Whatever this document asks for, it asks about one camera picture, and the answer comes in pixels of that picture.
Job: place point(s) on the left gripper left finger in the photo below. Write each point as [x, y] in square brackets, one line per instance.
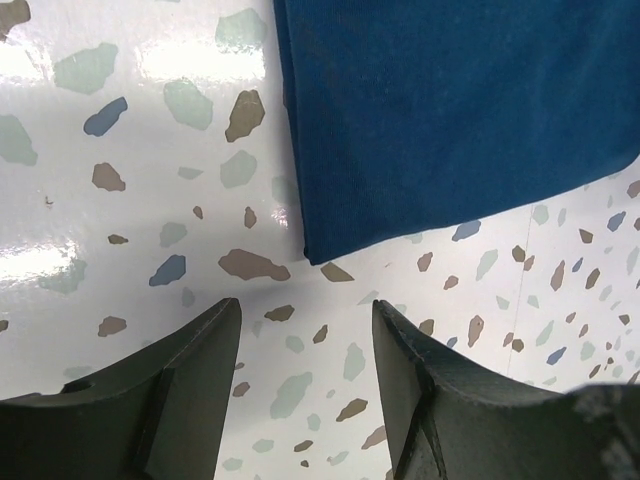
[156, 414]

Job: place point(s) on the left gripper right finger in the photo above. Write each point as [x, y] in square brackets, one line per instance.
[447, 417]

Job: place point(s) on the dark blue t shirt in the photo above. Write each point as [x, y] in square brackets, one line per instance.
[407, 116]

